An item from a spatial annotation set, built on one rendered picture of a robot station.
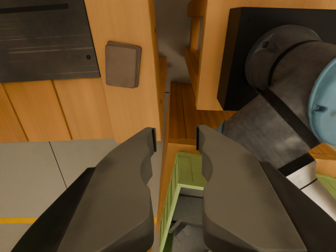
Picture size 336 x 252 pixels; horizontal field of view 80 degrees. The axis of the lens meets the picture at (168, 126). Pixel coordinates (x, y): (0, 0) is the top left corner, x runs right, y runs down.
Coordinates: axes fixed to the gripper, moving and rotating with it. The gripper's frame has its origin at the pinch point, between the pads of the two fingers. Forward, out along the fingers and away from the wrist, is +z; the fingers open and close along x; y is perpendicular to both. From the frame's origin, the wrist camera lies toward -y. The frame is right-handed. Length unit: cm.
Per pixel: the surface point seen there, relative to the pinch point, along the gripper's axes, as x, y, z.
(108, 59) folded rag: -15.0, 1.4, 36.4
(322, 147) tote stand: 59, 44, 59
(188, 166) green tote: 3, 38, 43
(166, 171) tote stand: -5, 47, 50
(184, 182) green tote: 1, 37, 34
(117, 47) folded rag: -12.4, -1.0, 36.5
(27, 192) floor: -150, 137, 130
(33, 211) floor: -155, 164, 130
